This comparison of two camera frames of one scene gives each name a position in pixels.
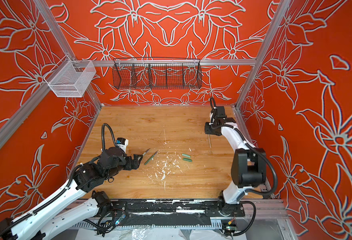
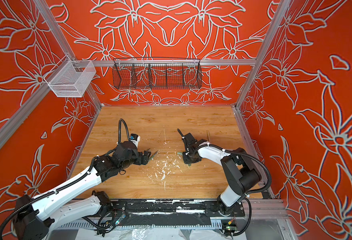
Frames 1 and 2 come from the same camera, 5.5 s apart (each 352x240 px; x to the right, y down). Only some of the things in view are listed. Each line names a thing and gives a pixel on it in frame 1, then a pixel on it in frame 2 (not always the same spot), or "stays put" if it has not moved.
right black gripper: [207, 128] → [186, 161]
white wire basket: [70, 78] stays put
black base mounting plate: [156, 208] stays put
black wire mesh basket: [157, 73] stays put
